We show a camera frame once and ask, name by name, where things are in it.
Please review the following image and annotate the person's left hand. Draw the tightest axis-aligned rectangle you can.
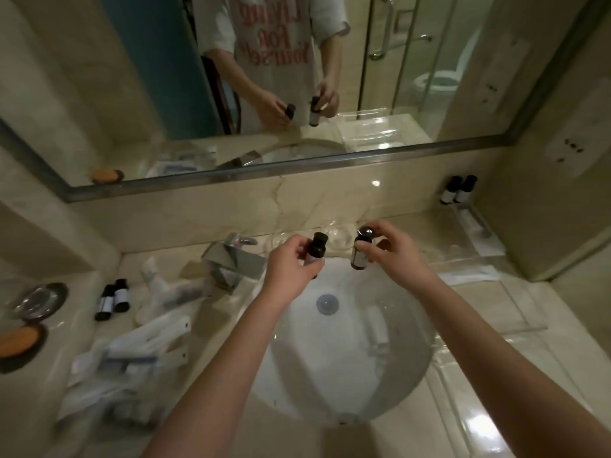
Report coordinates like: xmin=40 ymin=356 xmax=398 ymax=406
xmin=261 ymin=233 xmax=328 ymax=306

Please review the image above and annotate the person's right hand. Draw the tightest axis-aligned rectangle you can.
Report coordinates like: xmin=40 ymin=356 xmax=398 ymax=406
xmin=355 ymin=219 xmax=435 ymax=301

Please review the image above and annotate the clear glass dish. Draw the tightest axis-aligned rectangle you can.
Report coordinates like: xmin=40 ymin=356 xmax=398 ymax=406
xmin=324 ymin=223 xmax=362 ymax=253
xmin=266 ymin=229 xmax=295 ymax=251

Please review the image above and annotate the white toothpaste tube packet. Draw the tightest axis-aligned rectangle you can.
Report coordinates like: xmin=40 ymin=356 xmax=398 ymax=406
xmin=437 ymin=264 xmax=505 ymax=288

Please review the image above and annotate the pile of white amenity packets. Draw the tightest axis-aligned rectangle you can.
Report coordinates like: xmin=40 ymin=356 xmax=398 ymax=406
xmin=55 ymin=254 xmax=211 ymax=425

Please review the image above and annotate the person's left forearm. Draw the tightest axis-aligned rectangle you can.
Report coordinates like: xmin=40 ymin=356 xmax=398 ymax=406
xmin=141 ymin=290 xmax=297 ymax=458

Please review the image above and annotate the person's right forearm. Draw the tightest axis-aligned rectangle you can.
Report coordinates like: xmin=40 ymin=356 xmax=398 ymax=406
xmin=410 ymin=276 xmax=611 ymax=458

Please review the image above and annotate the round sink drain stopper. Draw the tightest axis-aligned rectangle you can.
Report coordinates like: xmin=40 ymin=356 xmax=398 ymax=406
xmin=316 ymin=293 xmax=341 ymax=316

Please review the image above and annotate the chrome faucet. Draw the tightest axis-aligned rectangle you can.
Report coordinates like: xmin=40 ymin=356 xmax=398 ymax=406
xmin=200 ymin=232 xmax=268 ymax=296

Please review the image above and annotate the white sink basin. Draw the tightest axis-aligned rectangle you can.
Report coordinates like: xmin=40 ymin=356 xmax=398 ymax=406
xmin=236 ymin=254 xmax=438 ymax=427

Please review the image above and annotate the round black coaster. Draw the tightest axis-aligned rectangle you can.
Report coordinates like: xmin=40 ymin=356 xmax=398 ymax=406
xmin=9 ymin=282 xmax=69 ymax=323

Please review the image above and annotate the round black soap dish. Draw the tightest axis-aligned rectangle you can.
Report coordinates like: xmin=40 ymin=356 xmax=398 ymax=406
xmin=0 ymin=321 xmax=50 ymax=376

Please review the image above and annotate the metal framed wall mirror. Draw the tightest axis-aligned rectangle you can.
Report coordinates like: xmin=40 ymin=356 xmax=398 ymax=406
xmin=0 ymin=0 xmax=611 ymax=204

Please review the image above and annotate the white wall socket panel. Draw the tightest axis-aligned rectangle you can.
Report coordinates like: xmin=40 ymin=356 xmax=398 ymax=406
xmin=544 ymin=88 xmax=611 ymax=179

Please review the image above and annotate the orange soap with cord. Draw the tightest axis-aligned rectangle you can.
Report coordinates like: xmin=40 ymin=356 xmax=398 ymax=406
xmin=0 ymin=324 xmax=41 ymax=359

